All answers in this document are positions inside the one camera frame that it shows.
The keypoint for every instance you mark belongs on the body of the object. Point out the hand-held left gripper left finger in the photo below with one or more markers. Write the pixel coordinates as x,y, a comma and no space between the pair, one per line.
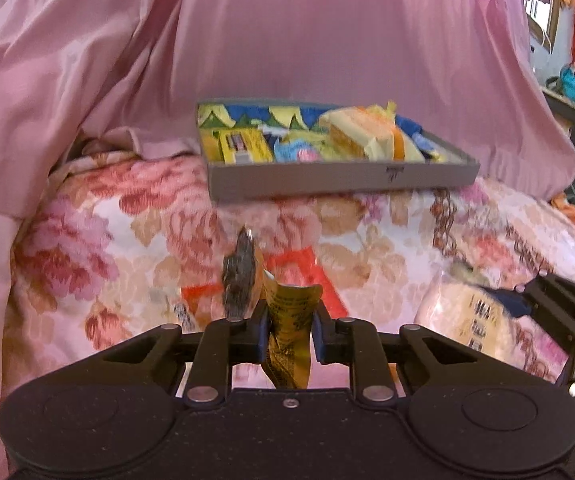
262,332

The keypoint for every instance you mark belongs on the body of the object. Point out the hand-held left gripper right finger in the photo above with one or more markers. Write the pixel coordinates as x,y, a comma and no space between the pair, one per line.
319,332

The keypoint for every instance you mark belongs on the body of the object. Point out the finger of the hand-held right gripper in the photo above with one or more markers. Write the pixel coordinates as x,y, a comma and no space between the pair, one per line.
542,300

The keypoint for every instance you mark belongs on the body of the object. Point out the gold foil snack packet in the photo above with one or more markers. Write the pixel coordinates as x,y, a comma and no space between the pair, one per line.
290,320

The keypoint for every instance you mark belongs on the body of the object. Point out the dark brown snack packet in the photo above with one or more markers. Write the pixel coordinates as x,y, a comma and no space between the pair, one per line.
240,280

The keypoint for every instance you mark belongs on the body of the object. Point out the clear rice cracker packet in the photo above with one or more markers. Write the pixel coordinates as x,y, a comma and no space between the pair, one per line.
457,310

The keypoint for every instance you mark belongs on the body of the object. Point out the grey shallow cardboard box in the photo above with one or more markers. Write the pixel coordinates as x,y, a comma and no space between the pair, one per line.
342,177

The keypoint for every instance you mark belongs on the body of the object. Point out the light blue snack packet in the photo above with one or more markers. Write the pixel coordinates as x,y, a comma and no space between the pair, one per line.
295,152

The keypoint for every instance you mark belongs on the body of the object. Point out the yellow green candy packet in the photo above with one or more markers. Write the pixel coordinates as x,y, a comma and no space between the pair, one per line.
242,145

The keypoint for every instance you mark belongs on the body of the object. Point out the cream orange striped snack packet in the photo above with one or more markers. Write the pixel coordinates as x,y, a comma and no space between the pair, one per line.
362,135

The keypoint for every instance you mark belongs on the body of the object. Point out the orange cloth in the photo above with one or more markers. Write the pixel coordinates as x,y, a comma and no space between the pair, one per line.
570,210

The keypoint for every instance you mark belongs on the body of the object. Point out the floral bed sheet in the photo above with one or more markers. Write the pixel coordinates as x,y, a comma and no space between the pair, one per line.
117,240

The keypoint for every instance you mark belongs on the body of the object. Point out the teal object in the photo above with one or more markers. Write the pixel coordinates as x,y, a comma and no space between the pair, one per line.
571,82

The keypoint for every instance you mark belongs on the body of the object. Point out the pink curtain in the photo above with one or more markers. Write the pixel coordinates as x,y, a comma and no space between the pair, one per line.
292,35

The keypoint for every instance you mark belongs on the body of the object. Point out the window with wooden frame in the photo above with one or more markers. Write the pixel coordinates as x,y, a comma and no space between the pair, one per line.
550,10

